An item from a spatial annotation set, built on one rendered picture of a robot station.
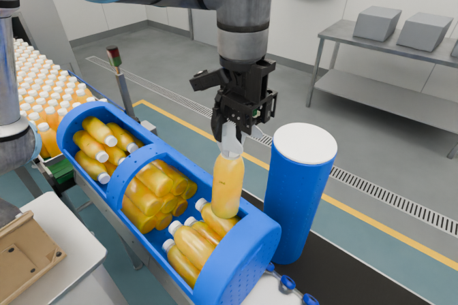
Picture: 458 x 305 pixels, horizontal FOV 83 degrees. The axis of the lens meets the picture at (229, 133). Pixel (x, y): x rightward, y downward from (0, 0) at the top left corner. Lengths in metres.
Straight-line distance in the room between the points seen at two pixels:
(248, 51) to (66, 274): 0.65
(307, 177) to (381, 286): 0.98
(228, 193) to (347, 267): 1.44
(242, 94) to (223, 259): 0.37
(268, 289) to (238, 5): 0.79
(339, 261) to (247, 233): 1.34
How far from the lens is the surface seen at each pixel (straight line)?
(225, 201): 0.60
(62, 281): 0.79
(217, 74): 0.43
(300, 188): 1.22
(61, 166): 1.47
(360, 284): 1.92
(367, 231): 2.32
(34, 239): 0.74
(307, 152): 1.15
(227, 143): 0.48
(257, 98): 0.40
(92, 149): 1.11
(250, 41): 0.37
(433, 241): 2.52
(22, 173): 1.53
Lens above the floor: 1.79
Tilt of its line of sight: 39 degrees down
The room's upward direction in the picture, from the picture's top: straight up
